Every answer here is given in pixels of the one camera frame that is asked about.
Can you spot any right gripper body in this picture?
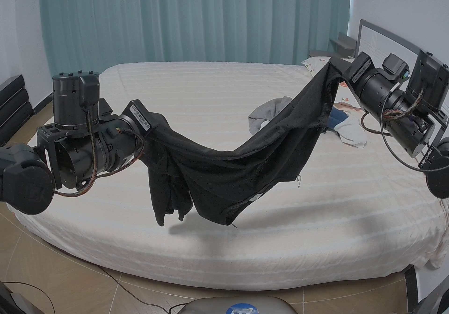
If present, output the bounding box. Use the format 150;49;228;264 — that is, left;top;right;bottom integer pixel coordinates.
342;52;435;159

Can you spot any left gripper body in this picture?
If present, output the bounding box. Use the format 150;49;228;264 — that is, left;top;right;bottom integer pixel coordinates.
55;100;159;190

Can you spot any black T-shirt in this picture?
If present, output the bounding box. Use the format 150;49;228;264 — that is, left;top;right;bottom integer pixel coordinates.
142;60;346;229

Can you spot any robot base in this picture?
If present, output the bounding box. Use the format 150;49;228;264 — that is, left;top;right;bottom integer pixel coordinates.
177;297;293;314

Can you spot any bed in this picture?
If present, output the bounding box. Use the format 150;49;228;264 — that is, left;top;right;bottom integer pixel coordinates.
11;20;449;306

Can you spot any pile of clothes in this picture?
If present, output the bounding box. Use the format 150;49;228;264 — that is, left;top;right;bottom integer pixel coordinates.
248;95;367;148

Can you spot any grey bedside table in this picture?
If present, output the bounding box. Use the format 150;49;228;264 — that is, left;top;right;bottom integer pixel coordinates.
309;37;358;61

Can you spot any white printed pillow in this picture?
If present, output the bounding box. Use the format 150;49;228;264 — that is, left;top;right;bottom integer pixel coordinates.
302;56;362;110

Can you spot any black chest of drawers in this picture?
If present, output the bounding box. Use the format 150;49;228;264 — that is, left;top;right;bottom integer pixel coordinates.
0;74;35;146

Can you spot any blue-green curtain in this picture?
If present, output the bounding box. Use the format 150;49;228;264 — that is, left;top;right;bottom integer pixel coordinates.
40;0;352;76

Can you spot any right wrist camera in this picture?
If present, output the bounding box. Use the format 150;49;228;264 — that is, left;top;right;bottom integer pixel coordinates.
382;54;409;78

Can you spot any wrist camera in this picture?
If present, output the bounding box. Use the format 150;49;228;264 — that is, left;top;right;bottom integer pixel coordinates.
382;54;409;78
99;98;114;119

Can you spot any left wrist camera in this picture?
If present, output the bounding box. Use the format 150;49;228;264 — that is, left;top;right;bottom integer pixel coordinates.
99;98;114;119

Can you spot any black cable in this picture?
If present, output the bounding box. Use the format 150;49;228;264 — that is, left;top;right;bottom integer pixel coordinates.
361;113;421;171
88;260;186;308

